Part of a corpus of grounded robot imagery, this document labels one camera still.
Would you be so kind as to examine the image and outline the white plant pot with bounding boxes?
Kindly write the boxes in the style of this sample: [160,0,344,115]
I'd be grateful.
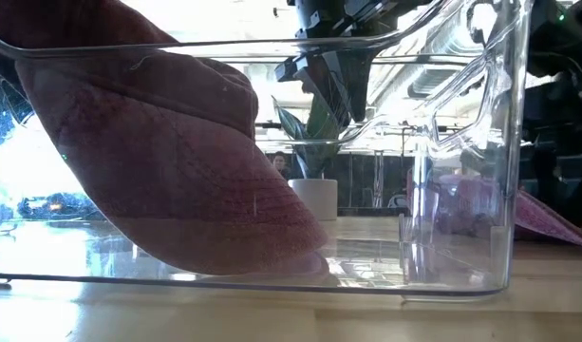
[288,178,339,222]

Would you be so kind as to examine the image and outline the maroon cap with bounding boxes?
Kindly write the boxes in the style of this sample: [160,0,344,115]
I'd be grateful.
[0,0,329,276]
[432,173,582,252]

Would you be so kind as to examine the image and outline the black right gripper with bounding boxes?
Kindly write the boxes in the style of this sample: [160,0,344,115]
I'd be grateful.
[273,0,434,124]

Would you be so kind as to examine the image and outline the green snake plant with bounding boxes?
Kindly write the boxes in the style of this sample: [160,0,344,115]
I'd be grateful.
[271,51,363,181]

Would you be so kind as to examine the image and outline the person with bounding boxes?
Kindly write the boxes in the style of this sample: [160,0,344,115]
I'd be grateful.
[271,150,292,181]

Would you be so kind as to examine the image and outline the clear plastic bin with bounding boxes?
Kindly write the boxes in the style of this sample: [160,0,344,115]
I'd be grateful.
[0,0,534,303]

